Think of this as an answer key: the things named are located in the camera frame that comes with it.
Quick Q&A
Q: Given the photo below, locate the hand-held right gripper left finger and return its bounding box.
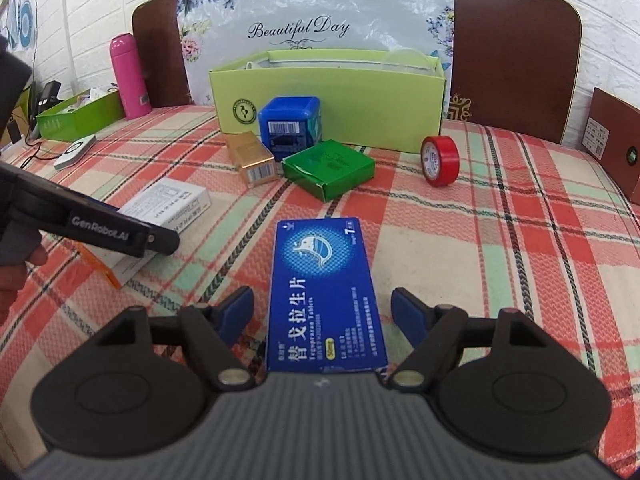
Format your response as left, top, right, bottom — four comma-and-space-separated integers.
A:
97, 285, 257, 391

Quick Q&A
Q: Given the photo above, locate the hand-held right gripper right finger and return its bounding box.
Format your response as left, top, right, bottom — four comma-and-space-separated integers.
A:
387, 287, 548, 391

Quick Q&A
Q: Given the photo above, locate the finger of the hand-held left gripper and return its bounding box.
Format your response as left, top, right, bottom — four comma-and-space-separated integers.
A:
147, 225, 182, 258

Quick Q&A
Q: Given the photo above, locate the white medicine box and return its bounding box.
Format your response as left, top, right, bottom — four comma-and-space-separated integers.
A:
120, 178, 211, 233

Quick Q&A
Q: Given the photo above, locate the orange-trimmed white box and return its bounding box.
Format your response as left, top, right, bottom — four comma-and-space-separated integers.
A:
80, 232, 151, 289

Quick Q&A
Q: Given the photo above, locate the blue medicine box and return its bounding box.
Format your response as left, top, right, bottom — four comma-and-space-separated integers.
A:
266, 217, 390, 373

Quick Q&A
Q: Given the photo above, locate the green cardboard box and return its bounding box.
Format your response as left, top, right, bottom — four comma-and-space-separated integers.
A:
208, 49, 446, 155

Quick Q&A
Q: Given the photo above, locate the clear plastic cup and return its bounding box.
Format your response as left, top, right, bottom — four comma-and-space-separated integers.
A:
382, 46, 433, 73

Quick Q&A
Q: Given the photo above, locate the person's left hand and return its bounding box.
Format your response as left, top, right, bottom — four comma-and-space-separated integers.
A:
0, 247, 48, 326

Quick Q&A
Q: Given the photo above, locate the white flat device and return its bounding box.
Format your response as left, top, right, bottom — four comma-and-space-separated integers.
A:
53, 135, 97, 171

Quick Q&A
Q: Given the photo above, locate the green tray box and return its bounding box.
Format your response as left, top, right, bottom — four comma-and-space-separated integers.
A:
36, 86, 126, 142

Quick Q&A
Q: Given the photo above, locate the gold box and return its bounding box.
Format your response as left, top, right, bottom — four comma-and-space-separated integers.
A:
226, 131, 277, 189

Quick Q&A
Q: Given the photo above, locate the plaid blanket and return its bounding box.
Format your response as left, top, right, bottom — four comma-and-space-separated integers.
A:
0, 106, 640, 478

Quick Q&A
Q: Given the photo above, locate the black device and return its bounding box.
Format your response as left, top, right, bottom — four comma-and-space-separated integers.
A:
30, 81, 62, 136

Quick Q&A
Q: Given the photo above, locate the pink bottle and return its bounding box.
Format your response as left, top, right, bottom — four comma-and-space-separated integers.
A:
110, 33, 152, 121

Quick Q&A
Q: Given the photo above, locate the red tape roll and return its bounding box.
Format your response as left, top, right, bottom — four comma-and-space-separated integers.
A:
420, 135, 461, 187

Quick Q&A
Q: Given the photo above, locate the small green box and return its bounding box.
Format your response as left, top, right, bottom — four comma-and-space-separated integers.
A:
281, 139, 376, 203

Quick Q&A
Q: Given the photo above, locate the blue square plastic box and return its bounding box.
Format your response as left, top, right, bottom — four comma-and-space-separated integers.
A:
258, 96, 323, 161

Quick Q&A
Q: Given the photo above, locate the brown wooden headboard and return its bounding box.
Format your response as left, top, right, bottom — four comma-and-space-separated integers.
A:
131, 0, 583, 146

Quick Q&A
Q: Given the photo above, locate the brown cardboard box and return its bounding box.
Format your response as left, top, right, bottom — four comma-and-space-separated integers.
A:
582, 86, 640, 206

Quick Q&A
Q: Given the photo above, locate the floral plastic bag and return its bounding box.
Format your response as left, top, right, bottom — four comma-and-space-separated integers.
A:
177, 0, 456, 107

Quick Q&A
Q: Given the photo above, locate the wall poster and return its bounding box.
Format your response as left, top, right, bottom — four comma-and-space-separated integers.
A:
0, 0, 38, 53

